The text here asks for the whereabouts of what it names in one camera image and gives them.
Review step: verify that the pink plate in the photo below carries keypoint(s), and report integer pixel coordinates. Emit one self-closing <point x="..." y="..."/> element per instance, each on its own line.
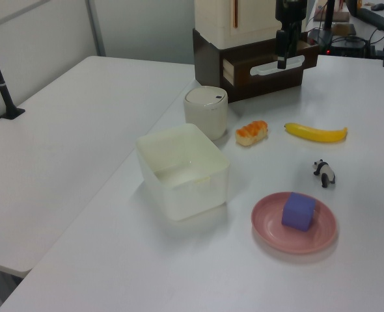
<point x="270" y="224"/>

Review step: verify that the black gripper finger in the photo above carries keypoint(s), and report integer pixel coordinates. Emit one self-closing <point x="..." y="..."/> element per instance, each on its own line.
<point x="281" y="48"/>
<point x="294" y="42"/>

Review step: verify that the white plastic storage box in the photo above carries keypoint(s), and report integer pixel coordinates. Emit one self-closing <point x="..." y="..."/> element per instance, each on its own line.
<point x="182" y="172"/>

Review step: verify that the tan cardboard box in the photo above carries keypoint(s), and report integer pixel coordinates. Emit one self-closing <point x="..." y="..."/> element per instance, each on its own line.
<point x="345" y="30"/>

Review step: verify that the cream and brown mini cabinet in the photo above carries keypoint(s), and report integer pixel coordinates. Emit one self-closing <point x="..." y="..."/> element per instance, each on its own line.
<point x="218" y="35"/>

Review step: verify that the yellow toy banana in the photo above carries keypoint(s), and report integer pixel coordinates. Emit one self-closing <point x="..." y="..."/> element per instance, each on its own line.
<point x="315" y="132"/>

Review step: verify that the orange glazed toy bread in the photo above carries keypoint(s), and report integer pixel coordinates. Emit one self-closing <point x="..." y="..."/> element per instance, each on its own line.
<point x="252" y="132"/>

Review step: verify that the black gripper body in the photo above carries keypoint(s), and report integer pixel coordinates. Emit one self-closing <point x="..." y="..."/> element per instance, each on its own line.
<point x="289" y="11"/>

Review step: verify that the purple cube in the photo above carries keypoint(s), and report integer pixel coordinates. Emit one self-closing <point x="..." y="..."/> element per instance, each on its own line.
<point x="297" y="211"/>

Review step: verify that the small white lidded trash can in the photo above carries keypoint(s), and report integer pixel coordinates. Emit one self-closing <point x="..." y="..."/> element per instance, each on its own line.
<point x="206" y="112"/>

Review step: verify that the black monitor stand pole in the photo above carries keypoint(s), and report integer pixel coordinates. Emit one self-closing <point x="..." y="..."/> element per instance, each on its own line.
<point x="328" y="14"/>

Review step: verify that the black device with red light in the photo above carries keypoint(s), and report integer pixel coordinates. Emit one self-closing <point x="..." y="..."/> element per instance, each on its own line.
<point x="349" y="47"/>

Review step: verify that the black and white panda toy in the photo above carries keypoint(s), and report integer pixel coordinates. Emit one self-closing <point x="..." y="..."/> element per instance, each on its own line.
<point x="324" y="174"/>

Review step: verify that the black computer mouse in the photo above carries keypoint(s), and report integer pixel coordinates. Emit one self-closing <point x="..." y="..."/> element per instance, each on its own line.
<point x="378" y="6"/>

